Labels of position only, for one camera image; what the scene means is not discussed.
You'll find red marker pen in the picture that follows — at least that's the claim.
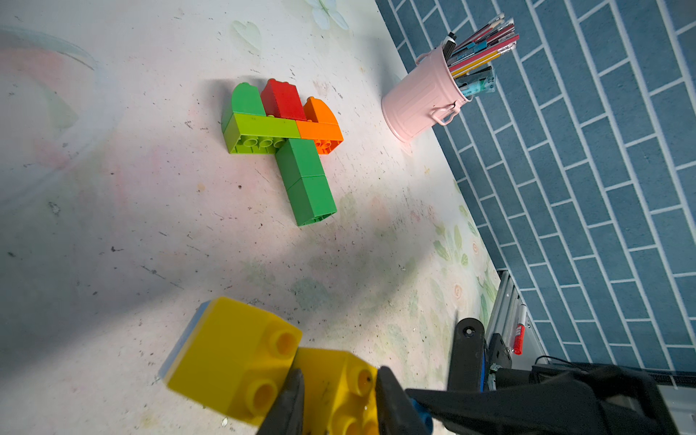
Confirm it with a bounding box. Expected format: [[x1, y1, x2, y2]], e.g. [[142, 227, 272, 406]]
[[511, 304, 527, 355]]

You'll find red square lego brick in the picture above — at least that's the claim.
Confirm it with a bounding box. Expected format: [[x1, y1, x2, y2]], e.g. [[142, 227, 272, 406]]
[[260, 78, 306, 121]]

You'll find orange long lego brick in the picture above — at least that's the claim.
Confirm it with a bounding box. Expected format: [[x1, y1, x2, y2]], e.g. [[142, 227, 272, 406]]
[[295, 121, 344, 155]]

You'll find yellow lego brick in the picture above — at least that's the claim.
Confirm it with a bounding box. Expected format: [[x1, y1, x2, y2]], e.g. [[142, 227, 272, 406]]
[[292, 347, 379, 434], [163, 297, 303, 426]]

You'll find small orange lego brick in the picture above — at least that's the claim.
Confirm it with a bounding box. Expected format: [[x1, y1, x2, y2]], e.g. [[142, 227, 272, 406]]
[[304, 97, 338, 125]]

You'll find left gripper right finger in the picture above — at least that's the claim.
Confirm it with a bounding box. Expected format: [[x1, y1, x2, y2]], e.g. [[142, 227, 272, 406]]
[[375, 366, 428, 435]]

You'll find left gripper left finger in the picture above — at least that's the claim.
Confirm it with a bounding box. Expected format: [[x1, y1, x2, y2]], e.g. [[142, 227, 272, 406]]
[[256, 369, 306, 435]]

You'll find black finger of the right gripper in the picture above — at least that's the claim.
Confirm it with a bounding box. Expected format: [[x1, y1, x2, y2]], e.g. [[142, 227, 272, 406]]
[[406, 366, 678, 434]]

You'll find green square lego brick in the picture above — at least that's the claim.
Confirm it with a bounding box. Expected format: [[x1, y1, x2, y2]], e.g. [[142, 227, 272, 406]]
[[221, 83, 266, 133]]

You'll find lime long lego brick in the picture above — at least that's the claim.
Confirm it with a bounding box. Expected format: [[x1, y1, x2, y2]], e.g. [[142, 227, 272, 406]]
[[223, 113, 300, 154]]

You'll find pink pencil cup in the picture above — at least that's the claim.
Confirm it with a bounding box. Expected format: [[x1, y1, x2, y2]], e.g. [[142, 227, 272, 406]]
[[382, 46, 471, 143]]

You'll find coloured pencils bundle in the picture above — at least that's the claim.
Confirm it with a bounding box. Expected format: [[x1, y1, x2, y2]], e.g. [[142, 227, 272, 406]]
[[442, 14, 519, 101]]

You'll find light blue long lego brick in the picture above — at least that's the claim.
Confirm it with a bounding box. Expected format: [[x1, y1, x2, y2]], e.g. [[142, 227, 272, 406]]
[[158, 300, 211, 381]]

